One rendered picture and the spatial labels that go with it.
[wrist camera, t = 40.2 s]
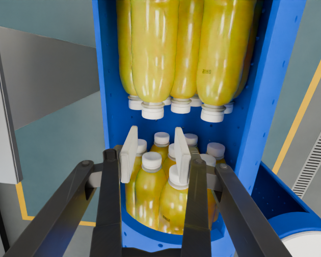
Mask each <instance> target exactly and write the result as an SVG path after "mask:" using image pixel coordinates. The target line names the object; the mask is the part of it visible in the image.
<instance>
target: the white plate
mask: <svg viewBox="0 0 321 257"><path fill-rule="evenodd" d="M281 241H282V242H283V244H284V245H285V246H286V248H287V249H288V251H289V252H290V254H291V255H292V257H321V231H305V232H299V233H295V234H292V235H289V236H287V237H284V238H282V239H281Z"/></svg>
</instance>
